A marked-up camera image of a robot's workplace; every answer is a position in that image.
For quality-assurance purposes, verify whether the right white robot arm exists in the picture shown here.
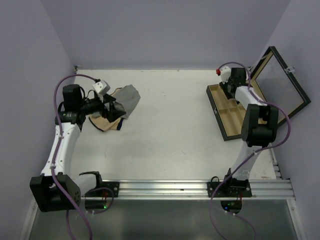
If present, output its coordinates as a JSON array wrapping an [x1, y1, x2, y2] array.
[[216, 66, 279, 197]]

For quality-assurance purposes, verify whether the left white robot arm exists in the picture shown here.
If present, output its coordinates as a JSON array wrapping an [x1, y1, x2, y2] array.
[[29, 80, 125, 212]]

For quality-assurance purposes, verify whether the beige underwear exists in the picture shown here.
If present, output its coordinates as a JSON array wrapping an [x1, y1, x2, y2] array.
[[87, 87, 125, 133]]

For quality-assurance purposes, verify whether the grey underwear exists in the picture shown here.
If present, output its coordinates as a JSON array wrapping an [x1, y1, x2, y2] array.
[[111, 84, 141, 119]]

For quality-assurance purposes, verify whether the black wooden compartment box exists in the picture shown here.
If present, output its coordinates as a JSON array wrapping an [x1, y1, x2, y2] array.
[[206, 46, 311, 147]]

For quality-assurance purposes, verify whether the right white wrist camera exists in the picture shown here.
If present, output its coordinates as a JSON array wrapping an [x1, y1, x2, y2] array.
[[216, 66, 231, 84]]

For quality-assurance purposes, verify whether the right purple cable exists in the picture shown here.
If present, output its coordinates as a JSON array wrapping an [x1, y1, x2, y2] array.
[[208, 61, 292, 240]]

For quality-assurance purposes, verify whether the purple cable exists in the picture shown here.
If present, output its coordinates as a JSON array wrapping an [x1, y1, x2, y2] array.
[[53, 74, 116, 240], [208, 61, 292, 240]]

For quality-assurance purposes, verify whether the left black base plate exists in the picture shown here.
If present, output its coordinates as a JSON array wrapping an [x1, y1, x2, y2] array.
[[84, 181, 120, 198]]

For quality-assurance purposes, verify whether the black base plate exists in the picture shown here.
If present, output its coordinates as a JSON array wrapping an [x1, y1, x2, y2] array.
[[84, 181, 120, 198], [206, 179, 253, 198]]

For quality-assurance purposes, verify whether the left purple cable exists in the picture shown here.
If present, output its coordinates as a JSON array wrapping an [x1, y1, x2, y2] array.
[[53, 74, 116, 240]]

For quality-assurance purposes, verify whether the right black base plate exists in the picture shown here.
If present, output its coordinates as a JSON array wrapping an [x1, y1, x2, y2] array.
[[206, 179, 253, 198]]

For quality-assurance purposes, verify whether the aluminium mounting rail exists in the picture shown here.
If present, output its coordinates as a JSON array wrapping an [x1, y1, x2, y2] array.
[[31, 178, 293, 201]]

